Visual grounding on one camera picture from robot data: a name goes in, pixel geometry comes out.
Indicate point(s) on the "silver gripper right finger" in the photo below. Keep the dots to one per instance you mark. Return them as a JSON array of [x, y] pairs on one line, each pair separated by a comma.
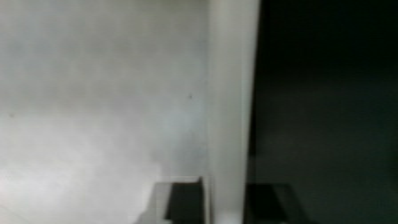
[[272, 205]]

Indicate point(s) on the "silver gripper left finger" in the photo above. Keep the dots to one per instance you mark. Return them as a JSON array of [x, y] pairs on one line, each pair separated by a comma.
[[185, 211]]

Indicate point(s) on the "white desk top tray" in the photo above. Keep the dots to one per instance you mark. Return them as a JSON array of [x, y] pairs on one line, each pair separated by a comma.
[[125, 107]]

